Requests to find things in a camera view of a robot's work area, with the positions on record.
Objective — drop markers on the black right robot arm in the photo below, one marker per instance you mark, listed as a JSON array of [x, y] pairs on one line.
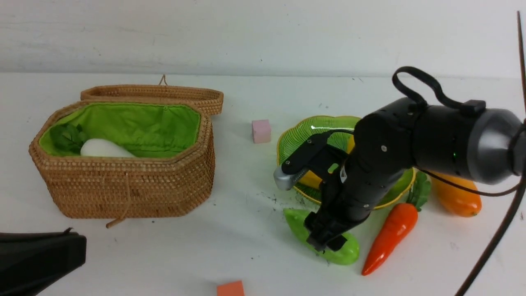
[[470, 142]]

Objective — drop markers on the pink foam cube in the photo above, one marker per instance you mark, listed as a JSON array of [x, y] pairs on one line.
[[261, 131]]

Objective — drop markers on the orange foam cube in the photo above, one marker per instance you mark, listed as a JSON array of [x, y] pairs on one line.
[[235, 288]]

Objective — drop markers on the orange yellow plastic mango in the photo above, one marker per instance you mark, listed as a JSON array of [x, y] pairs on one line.
[[456, 201]]

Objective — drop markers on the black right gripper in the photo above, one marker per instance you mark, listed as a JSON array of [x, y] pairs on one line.
[[380, 156]]

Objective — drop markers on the yellow plastic banana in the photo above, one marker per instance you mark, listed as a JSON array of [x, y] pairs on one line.
[[311, 180]]

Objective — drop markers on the orange plastic carrot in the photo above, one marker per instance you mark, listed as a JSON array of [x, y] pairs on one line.
[[400, 221]]

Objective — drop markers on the yellow plastic lemon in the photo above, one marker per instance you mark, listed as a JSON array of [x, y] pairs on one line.
[[350, 144]]

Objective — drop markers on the green plastic cucumber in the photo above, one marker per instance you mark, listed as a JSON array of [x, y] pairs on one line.
[[347, 255]]

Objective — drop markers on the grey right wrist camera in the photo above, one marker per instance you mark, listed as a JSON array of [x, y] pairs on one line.
[[315, 155]]

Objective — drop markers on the woven rattan basket lid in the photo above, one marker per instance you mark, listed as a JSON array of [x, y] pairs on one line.
[[207, 100]]

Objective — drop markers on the white plastic radish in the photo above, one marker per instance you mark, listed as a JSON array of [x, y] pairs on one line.
[[103, 148]]

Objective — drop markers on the green leaf-shaped glass plate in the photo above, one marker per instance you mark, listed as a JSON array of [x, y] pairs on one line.
[[292, 138]]

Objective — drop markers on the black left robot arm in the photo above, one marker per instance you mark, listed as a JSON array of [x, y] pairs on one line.
[[29, 263]]

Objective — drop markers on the woven rattan basket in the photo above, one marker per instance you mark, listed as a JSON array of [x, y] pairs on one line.
[[123, 188]]

